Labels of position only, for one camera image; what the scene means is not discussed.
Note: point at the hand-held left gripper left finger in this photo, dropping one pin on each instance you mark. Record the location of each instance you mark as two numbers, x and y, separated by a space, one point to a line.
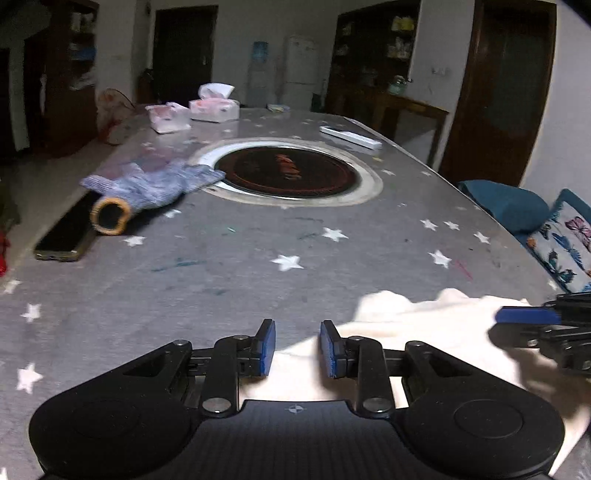
266 347

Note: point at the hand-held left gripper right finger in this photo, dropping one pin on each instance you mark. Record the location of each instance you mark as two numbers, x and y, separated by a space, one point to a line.
328 350

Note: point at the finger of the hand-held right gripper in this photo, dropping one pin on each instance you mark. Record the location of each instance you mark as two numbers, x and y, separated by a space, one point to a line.
526 315
549 344

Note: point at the white cloth garment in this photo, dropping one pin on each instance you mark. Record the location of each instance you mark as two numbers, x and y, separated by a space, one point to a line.
438 325

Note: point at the butterfly print pillow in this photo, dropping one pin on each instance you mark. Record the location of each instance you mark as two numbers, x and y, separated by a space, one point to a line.
565 249

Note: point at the grey star tablecloth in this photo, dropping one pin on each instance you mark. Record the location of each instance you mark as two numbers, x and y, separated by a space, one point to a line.
231 277

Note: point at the teal cushion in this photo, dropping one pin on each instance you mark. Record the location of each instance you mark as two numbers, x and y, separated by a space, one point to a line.
508 205

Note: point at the round black induction cooktop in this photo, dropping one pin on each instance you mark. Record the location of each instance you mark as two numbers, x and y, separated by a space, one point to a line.
286 170

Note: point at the grey knitted work glove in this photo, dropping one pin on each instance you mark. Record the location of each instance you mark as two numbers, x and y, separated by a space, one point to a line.
157 184

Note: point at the white remote control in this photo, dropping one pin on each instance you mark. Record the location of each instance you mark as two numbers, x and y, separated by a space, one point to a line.
351 137

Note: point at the brown wooden door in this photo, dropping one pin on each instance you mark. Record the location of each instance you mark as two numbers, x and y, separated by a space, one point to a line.
498 92

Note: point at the black smartphone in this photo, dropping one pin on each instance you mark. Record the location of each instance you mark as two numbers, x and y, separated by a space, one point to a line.
67 230

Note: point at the wooden side table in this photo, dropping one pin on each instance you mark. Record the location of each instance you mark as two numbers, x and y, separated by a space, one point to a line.
411 110

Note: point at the small flat packet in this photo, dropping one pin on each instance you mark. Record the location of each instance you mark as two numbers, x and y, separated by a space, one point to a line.
278 107

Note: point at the tissue box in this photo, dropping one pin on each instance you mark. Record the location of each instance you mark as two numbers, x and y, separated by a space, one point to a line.
214 108

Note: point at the pink tissue pack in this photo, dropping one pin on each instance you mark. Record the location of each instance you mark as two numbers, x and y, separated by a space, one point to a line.
167 117

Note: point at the water dispenser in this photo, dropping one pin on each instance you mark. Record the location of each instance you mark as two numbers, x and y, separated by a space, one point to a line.
258 85

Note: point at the teal kettle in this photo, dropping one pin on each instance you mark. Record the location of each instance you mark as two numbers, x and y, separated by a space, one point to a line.
397 86

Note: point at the red object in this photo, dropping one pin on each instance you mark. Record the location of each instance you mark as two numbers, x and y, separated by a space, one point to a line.
3 254

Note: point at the white refrigerator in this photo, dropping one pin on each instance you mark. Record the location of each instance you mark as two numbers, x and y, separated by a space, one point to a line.
299 69

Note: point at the blue water bottle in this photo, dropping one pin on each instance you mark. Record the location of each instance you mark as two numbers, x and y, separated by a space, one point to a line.
260 52

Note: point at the dark doorway door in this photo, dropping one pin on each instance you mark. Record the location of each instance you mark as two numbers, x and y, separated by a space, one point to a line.
184 55

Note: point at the dark wooden display cabinet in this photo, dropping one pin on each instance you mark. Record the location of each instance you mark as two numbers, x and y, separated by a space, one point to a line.
364 46

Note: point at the dark wooden shelf cabinet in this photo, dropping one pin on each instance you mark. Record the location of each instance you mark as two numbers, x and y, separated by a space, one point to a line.
69 69

